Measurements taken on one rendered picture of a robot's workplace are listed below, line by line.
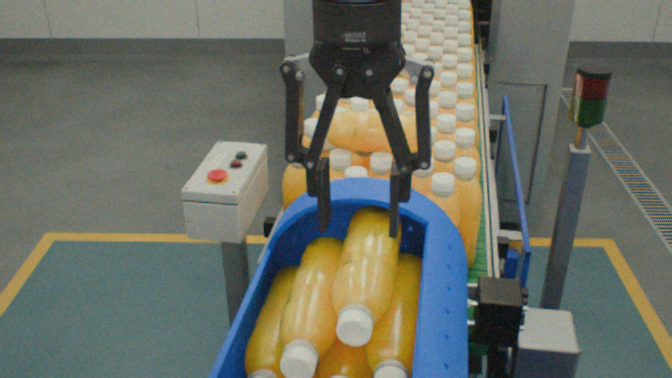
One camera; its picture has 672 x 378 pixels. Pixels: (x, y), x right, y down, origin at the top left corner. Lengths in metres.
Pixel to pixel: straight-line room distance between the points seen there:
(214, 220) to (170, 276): 1.69
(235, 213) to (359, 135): 0.26
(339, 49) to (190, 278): 2.31
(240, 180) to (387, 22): 0.68
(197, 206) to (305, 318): 0.45
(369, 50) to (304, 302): 0.34
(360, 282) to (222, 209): 0.46
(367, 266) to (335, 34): 0.32
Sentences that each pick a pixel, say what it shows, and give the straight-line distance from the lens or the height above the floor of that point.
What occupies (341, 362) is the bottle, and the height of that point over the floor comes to 1.10.
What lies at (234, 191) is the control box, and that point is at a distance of 1.16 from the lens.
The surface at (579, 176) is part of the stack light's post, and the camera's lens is 1.38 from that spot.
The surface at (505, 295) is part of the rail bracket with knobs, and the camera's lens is 1.10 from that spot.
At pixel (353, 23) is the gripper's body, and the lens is 0.55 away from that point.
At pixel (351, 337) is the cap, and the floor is 1.16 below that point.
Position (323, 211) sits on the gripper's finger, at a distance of 0.65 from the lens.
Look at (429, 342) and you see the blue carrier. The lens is 0.70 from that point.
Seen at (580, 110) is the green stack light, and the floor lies 1.19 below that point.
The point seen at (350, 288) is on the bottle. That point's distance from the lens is 0.77.
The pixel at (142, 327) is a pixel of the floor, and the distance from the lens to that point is 2.64.
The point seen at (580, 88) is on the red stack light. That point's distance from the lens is 1.30.
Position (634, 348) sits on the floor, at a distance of 2.66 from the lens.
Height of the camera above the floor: 1.67
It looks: 29 degrees down
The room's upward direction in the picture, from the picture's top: straight up
